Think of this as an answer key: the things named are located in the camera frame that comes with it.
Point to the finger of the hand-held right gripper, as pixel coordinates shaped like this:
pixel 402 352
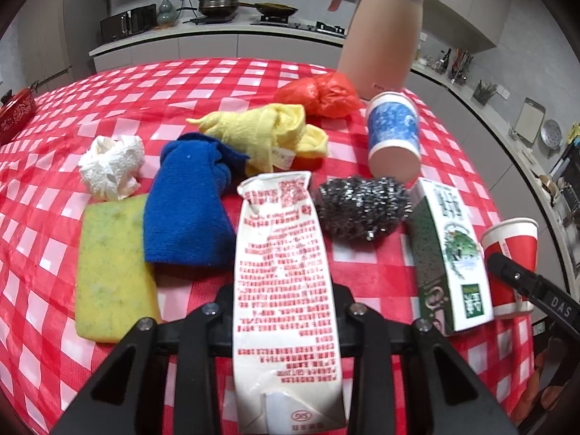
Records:
pixel 530 287

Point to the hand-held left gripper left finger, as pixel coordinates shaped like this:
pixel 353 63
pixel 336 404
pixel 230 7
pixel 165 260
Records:
pixel 217 317

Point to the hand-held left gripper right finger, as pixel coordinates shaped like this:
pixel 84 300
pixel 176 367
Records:
pixel 358 326

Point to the white carton red print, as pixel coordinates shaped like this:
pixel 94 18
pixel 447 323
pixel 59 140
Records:
pixel 281 281

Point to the white tissue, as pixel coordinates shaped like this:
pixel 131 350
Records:
pixel 113 167

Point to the orange plastic bag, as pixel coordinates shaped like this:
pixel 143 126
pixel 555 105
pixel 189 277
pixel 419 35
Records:
pixel 324 93

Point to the red white paper cup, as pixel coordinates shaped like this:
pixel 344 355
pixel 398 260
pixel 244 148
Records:
pixel 512 240

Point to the green white carton box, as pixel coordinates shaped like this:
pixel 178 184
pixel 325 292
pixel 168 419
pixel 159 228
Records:
pixel 453 258

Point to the yellow green sponge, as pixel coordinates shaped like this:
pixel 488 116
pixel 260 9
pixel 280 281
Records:
pixel 113 272

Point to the blue cloth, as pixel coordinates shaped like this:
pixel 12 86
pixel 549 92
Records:
pixel 190 204

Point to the steel wool scrubber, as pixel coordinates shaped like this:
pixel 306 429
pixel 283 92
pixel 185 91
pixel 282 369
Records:
pixel 362 208

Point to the round metal steamer plate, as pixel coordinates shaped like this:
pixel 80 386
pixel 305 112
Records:
pixel 551 133

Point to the metal baking tray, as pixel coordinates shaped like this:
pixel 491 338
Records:
pixel 529 120

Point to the yellow cloth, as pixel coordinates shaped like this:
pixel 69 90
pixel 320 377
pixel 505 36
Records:
pixel 258 131

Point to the dark holder with knives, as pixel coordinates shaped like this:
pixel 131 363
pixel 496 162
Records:
pixel 484 93

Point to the blue white paper cup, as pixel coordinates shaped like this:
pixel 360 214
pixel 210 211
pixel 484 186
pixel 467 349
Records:
pixel 392 127

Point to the utensil holder with utensils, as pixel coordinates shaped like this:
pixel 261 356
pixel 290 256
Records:
pixel 460 68

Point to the red checkered tablecloth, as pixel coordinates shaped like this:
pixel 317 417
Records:
pixel 181 86

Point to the red patterned pot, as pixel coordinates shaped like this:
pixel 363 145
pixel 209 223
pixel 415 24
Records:
pixel 16 113

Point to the pink thermos jug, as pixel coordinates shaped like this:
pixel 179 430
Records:
pixel 385 36

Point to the black induction cooker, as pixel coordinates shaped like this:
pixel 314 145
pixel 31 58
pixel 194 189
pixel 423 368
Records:
pixel 210 19

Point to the gas stove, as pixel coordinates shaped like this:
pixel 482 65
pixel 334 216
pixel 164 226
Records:
pixel 299 25

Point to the black microwave oven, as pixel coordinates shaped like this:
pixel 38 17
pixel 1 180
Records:
pixel 127 22

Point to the green gourd vase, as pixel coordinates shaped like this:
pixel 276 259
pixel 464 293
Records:
pixel 166 12

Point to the wok with glass lid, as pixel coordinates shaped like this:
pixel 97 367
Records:
pixel 218 4

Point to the black frying pan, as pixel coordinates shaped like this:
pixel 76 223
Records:
pixel 276 9

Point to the beige refrigerator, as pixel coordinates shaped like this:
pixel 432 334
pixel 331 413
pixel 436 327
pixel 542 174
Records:
pixel 59 31

